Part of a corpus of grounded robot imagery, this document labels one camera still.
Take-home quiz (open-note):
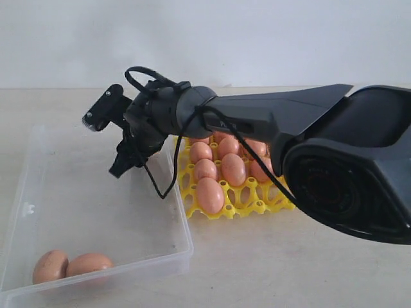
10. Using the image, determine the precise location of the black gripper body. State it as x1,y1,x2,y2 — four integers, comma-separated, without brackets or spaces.
116,125,166,167

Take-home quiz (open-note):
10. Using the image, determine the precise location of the brown egg second row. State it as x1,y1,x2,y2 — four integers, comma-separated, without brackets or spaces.
218,137,240,159

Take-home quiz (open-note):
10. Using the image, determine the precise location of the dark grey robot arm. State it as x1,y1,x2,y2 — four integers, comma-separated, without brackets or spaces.
110,81,410,245

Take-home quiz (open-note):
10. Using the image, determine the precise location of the clear plastic box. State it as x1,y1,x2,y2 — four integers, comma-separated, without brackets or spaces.
1,126,193,307

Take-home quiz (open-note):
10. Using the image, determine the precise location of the yellow plastic egg tray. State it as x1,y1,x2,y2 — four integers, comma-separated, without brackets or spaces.
178,137,295,219

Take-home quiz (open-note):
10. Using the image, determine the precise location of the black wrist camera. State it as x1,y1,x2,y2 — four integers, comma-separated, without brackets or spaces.
82,84,132,132

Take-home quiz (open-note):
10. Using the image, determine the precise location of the black cable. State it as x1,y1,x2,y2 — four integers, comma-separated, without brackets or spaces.
124,65,411,238

